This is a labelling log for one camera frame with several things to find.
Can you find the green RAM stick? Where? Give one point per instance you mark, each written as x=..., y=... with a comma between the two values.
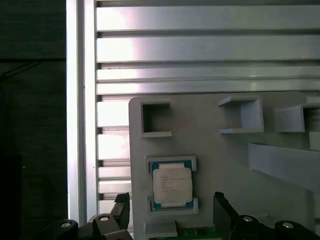
x=197, y=233

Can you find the silver CPU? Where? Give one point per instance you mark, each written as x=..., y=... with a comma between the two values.
x=172, y=185

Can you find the grey parts rack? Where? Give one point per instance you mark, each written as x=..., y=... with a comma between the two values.
x=225, y=175

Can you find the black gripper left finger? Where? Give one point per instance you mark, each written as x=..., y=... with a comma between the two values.
x=123, y=217

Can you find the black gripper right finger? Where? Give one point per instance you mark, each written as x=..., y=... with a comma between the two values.
x=225, y=220

